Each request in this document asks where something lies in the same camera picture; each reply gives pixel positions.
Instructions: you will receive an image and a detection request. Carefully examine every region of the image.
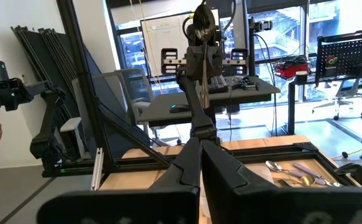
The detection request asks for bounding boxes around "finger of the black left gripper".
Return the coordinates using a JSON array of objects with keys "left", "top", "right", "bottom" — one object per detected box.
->
[
  {"left": 204, "top": 45, "right": 225, "bottom": 79},
  {"left": 185, "top": 46, "right": 205, "bottom": 79}
]

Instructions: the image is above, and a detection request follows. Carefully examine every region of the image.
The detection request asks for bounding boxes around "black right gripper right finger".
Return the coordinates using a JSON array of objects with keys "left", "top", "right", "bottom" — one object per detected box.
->
[{"left": 201, "top": 139, "right": 362, "bottom": 224}]

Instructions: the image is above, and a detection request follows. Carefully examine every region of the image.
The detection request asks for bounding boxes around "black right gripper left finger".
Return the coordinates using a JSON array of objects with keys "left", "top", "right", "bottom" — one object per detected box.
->
[{"left": 37, "top": 138, "right": 202, "bottom": 224}]

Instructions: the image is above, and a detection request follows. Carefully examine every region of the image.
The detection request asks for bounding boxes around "purple-handled silver spoon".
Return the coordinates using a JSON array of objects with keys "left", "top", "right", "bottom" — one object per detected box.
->
[
  {"left": 265, "top": 160, "right": 305, "bottom": 180},
  {"left": 292, "top": 162, "right": 343, "bottom": 188}
]

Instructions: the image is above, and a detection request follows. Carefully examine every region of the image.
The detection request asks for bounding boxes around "black keyboard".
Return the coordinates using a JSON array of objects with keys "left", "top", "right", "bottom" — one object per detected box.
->
[{"left": 208, "top": 74, "right": 231, "bottom": 94}]

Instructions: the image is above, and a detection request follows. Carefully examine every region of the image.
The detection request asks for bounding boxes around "white board screen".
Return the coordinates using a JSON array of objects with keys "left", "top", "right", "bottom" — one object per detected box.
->
[{"left": 139, "top": 8, "right": 221, "bottom": 78}]

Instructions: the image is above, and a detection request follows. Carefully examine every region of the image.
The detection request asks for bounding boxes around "gold spoon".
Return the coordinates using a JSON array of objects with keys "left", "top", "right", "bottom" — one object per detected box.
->
[{"left": 276, "top": 174, "right": 317, "bottom": 188}]

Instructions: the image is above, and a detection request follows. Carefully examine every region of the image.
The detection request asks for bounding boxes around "grey desk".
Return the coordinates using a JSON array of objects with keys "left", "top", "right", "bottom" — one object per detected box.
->
[{"left": 136, "top": 75, "right": 281, "bottom": 125}]

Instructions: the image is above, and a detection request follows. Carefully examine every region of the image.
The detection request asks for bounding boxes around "black computer mouse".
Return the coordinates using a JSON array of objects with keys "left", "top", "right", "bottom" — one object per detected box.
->
[{"left": 168, "top": 104, "right": 191, "bottom": 114}]

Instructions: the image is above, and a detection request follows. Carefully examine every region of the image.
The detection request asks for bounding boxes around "grey mesh office chair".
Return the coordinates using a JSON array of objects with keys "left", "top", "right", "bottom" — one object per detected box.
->
[{"left": 71, "top": 68, "right": 157, "bottom": 147}]

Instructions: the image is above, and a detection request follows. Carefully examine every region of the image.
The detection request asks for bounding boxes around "red toolbox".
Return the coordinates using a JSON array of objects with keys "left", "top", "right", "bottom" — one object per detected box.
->
[{"left": 276, "top": 55, "right": 312, "bottom": 78}]

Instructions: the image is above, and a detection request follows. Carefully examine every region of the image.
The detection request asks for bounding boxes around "black standing desk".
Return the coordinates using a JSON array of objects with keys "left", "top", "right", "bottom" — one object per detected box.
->
[{"left": 288, "top": 70, "right": 362, "bottom": 136}]

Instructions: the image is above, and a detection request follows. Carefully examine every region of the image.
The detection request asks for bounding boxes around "black folded panel stack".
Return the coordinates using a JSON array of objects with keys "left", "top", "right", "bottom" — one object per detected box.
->
[{"left": 10, "top": 25, "right": 85, "bottom": 159}]

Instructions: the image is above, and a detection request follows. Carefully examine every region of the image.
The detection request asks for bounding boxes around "black pegboard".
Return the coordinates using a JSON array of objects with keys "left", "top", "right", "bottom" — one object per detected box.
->
[{"left": 316, "top": 28, "right": 362, "bottom": 88}]

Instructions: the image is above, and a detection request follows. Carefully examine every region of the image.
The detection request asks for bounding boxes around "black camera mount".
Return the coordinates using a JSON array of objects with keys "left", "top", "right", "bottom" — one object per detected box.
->
[{"left": 230, "top": 77, "right": 251, "bottom": 91}]

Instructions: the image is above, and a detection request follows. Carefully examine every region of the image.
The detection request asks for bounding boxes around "black pole mount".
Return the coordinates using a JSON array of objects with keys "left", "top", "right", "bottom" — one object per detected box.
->
[{"left": 246, "top": 17, "right": 274, "bottom": 78}]

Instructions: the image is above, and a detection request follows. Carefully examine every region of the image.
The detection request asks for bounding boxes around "silver metal bracket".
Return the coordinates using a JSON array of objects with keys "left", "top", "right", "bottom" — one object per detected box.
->
[{"left": 90, "top": 147, "right": 104, "bottom": 192}]

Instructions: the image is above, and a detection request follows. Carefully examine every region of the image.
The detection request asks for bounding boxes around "black T-handle tool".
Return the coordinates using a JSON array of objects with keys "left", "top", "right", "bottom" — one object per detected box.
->
[{"left": 246, "top": 81, "right": 261, "bottom": 92}]

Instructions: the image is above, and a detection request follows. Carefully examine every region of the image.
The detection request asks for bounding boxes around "black arched frame handle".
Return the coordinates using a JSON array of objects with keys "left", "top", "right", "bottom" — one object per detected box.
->
[{"left": 335, "top": 161, "right": 362, "bottom": 187}]

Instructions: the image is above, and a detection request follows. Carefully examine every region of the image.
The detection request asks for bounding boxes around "black aluminium rig frame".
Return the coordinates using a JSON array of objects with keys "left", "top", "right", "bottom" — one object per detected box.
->
[{"left": 42, "top": 0, "right": 362, "bottom": 191}]

